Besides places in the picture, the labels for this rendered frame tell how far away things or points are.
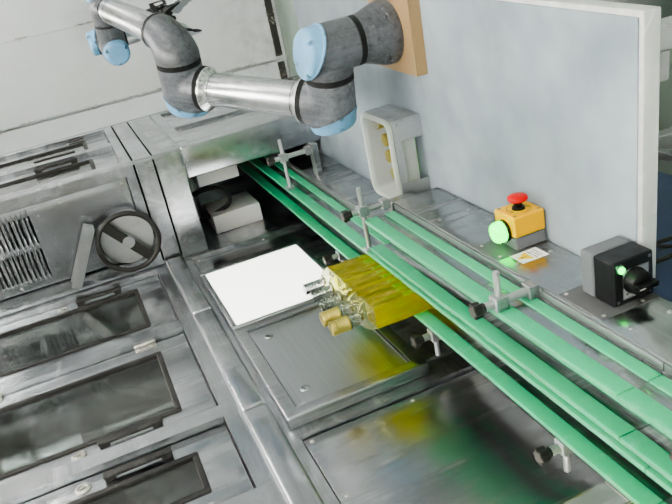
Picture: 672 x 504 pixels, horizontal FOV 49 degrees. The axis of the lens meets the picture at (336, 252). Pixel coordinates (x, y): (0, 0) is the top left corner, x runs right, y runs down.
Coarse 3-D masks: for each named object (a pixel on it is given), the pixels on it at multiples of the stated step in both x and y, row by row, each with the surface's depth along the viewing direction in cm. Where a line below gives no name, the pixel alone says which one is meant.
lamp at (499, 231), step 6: (498, 222) 145; (504, 222) 144; (492, 228) 145; (498, 228) 144; (504, 228) 144; (492, 234) 145; (498, 234) 144; (504, 234) 144; (510, 234) 144; (498, 240) 144; (504, 240) 145
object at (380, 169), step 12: (360, 120) 196; (372, 120) 188; (384, 120) 182; (372, 132) 197; (384, 132) 198; (372, 144) 198; (372, 156) 199; (384, 156) 200; (372, 168) 201; (384, 168) 202; (396, 168) 185; (372, 180) 202; (384, 180) 203; (396, 180) 186; (384, 192) 198; (396, 192) 195
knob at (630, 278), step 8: (632, 272) 117; (640, 272) 116; (648, 272) 116; (624, 280) 118; (632, 280) 116; (640, 280) 116; (648, 280) 117; (656, 280) 116; (624, 288) 118; (632, 288) 116; (640, 288) 115; (648, 288) 116
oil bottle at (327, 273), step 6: (354, 258) 188; (360, 258) 187; (366, 258) 186; (336, 264) 186; (342, 264) 186; (348, 264) 185; (354, 264) 184; (360, 264) 184; (324, 270) 185; (330, 270) 184; (336, 270) 183; (342, 270) 183; (324, 276) 183; (330, 276) 182; (324, 282) 183
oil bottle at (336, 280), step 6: (366, 264) 182; (372, 264) 181; (378, 264) 181; (348, 270) 181; (354, 270) 180; (360, 270) 180; (366, 270) 179; (372, 270) 179; (336, 276) 179; (342, 276) 179; (348, 276) 178; (354, 276) 178; (360, 276) 178; (330, 282) 179; (336, 282) 177; (342, 282) 177; (336, 288) 177
